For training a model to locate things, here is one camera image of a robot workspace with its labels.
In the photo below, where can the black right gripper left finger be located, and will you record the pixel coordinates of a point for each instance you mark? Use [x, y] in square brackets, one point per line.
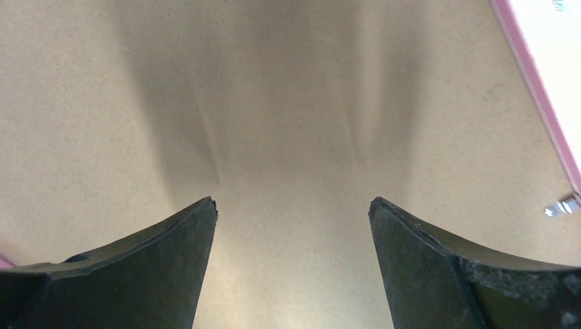
[149, 279]

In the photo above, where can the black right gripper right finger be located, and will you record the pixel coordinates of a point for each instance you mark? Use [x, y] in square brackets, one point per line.
[436, 279]

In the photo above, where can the brown cardboard backing board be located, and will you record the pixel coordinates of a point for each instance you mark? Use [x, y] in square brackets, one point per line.
[290, 113]

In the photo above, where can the metal frame retaining clip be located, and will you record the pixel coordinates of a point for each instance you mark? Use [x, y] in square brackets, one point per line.
[568, 205]

